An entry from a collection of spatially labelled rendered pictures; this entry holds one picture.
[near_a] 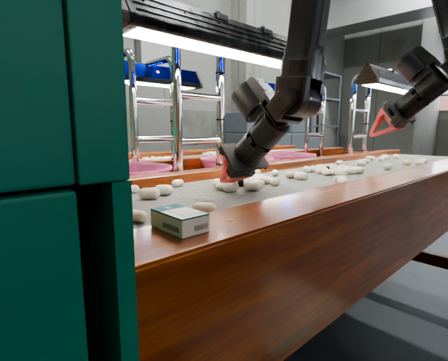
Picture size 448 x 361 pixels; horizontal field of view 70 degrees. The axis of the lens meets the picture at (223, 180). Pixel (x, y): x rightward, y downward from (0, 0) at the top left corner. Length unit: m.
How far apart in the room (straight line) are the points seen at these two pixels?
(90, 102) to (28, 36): 0.04
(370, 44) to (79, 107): 7.02
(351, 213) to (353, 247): 0.06
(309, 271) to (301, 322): 0.07
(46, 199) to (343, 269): 0.45
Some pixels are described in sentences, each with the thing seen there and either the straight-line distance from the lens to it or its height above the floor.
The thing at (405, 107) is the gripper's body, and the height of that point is 0.92.
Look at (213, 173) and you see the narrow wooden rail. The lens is 0.85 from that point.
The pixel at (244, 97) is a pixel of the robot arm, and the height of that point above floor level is 0.93.
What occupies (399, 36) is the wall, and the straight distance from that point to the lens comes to 7.01.
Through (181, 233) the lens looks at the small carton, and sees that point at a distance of 0.32.
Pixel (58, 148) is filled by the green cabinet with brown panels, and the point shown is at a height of 0.86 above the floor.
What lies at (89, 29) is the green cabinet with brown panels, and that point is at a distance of 0.20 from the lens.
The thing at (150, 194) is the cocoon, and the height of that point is 0.75.
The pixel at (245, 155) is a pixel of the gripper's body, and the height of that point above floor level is 0.82.
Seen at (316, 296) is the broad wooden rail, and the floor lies 0.64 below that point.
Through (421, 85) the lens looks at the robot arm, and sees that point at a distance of 0.91.
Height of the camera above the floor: 0.87
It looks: 9 degrees down
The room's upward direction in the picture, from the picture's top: straight up
